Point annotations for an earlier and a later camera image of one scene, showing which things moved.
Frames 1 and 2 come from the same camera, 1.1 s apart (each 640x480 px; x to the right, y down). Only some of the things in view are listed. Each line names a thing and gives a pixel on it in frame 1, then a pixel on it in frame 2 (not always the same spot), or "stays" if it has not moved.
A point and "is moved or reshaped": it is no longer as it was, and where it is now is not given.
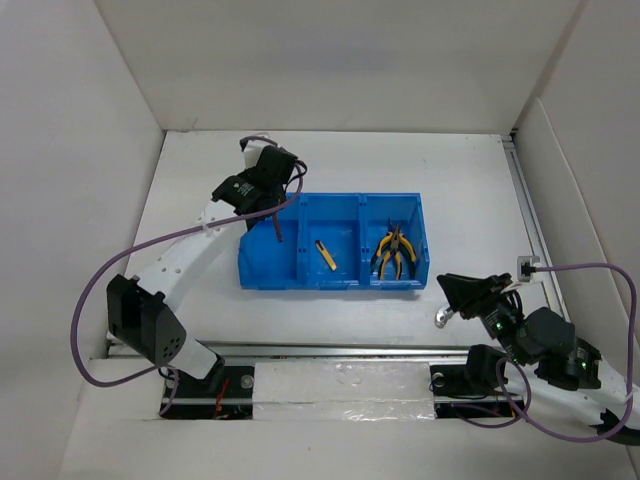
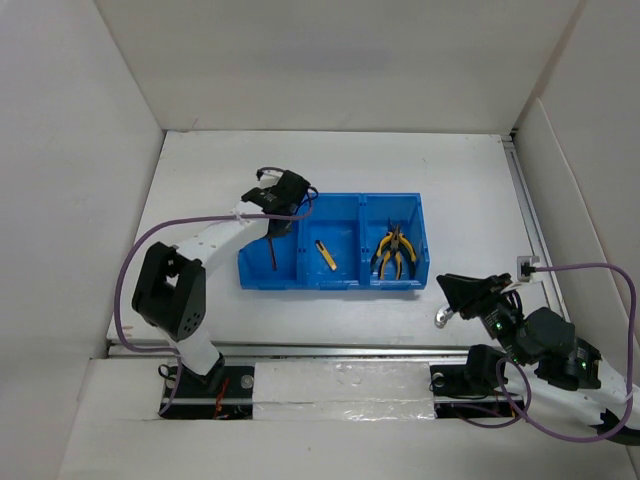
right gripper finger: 469,305 stays
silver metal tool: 442,315 stays
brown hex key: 278,229 is moved or reshaped
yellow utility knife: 326,255 stays
